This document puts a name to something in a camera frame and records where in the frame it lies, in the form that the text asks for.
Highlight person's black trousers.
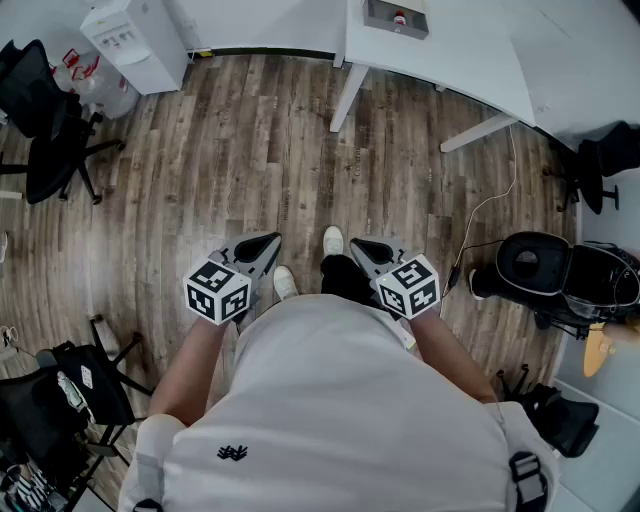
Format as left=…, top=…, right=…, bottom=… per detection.
left=319, top=253, right=386, bottom=309

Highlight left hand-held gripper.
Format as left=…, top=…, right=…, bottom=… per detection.
left=183, top=231, right=283, bottom=327

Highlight person's right white shoe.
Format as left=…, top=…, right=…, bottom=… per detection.
left=322, top=225, right=346, bottom=258

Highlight person's left white shoe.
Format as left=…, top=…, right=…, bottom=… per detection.
left=273, top=264, right=300, bottom=301

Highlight grey backpack strap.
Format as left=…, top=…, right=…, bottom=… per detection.
left=508, top=451, right=551, bottom=512

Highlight person's right forearm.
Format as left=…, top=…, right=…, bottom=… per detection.
left=409, top=309, right=499, bottom=404

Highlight white water dispenser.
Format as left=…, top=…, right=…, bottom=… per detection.
left=79, top=0, right=190, bottom=97

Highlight white desk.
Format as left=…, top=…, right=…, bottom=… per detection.
left=328, top=0, right=540, bottom=154

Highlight person's white shoe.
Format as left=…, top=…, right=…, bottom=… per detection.
left=322, top=225, right=346, bottom=258
left=273, top=264, right=300, bottom=301

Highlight white cable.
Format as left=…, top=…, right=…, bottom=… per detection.
left=456, top=124, right=519, bottom=274

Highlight black office chair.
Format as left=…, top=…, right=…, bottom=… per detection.
left=0, top=313, right=154, bottom=504
left=0, top=39, right=127, bottom=206
left=542, top=121, right=640, bottom=217
left=493, top=363, right=601, bottom=459

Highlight striped black white item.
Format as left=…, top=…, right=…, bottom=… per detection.
left=0, top=463, right=54, bottom=512

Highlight person's left forearm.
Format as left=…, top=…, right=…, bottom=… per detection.
left=148, top=312, right=237, bottom=427

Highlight grey box with red button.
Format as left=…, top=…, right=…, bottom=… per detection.
left=362, top=0, right=431, bottom=42

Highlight clear plastic bag red print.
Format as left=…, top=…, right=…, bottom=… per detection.
left=51, top=47, right=142, bottom=120

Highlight round wooden board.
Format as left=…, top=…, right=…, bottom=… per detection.
left=583, top=323, right=620, bottom=379

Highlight person's white shirt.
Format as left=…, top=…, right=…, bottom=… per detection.
left=117, top=293, right=561, bottom=512

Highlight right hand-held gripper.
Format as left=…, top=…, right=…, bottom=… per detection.
left=349, top=235, right=442, bottom=322

